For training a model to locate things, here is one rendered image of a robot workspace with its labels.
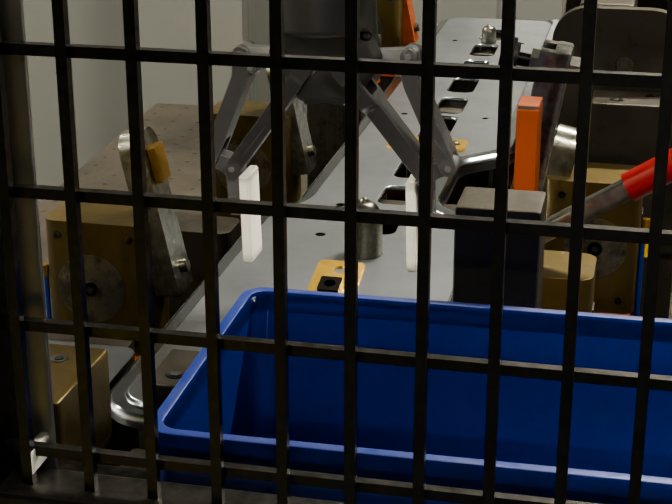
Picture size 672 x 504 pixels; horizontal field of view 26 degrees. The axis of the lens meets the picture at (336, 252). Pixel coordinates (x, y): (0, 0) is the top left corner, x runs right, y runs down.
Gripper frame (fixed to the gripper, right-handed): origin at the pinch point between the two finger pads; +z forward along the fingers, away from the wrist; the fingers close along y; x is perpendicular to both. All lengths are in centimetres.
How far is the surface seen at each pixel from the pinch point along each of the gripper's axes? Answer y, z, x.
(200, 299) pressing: 10.8, 5.2, 0.2
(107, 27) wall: 128, 41, -277
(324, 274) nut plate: 1.2, 3.5, -2.2
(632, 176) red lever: -22.2, -6.3, 0.5
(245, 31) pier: 86, 40, -268
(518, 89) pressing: -7, 6, -73
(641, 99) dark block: -22.2, -5.8, -23.8
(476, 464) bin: -18, -10, 51
